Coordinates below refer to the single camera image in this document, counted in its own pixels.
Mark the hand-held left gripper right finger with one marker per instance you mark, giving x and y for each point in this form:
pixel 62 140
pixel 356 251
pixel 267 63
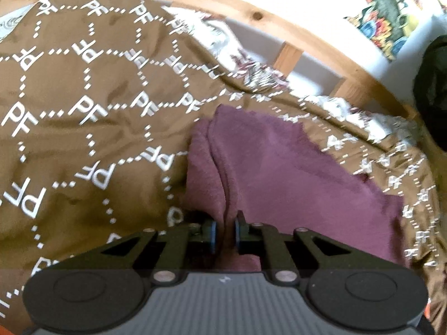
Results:
pixel 238 233

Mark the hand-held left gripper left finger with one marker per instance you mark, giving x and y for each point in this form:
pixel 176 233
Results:
pixel 213 234

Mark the maroon garment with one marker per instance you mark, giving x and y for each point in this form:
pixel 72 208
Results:
pixel 279 181

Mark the brown printed blanket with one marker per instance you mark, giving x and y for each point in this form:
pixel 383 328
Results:
pixel 70 146

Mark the white patterned bedsheet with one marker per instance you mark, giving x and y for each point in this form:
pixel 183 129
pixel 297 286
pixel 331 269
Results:
pixel 223 42

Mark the dark cloth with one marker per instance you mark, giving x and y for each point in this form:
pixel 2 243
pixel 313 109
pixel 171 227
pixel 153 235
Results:
pixel 433 87

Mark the wooden bed frame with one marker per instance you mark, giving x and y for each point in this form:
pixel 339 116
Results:
pixel 244 10

